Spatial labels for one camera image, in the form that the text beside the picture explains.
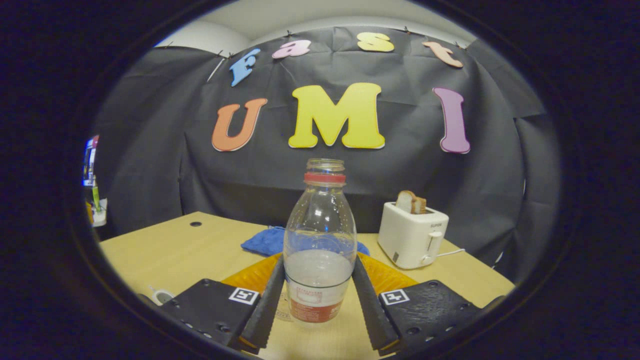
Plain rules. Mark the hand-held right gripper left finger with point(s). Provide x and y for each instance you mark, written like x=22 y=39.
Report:
x=265 y=305

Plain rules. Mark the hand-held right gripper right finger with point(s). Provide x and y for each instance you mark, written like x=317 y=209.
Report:
x=372 y=305

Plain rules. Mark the clear plastic water bottle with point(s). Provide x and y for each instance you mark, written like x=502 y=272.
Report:
x=320 y=240

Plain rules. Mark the white teacup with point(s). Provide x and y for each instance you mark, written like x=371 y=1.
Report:
x=162 y=296

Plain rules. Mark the green drink bottle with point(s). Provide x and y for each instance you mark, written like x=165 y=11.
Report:
x=95 y=197

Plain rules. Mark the blue towel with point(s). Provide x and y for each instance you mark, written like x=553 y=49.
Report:
x=262 y=241

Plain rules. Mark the white toaster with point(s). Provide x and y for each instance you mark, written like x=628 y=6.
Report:
x=410 y=235

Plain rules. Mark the bread slice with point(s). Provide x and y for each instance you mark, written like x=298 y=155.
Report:
x=404 y=201
x=420 y=205

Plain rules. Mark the black backdrop cloth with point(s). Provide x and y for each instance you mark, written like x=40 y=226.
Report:
x=150 y=150

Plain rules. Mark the computer monitor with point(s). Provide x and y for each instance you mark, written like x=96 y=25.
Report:
x=90 y=160

